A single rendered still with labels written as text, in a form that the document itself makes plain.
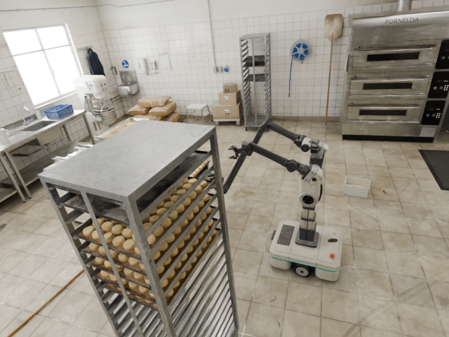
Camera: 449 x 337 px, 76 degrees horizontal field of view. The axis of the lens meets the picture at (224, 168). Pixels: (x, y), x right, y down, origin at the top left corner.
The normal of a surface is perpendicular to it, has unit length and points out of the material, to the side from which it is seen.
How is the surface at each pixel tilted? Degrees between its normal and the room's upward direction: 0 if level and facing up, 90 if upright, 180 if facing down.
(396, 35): 90
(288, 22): 90
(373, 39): 90
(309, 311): 0
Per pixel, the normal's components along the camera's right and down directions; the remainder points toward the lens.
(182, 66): -0.30, 0.50
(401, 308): -0.10, -0.87
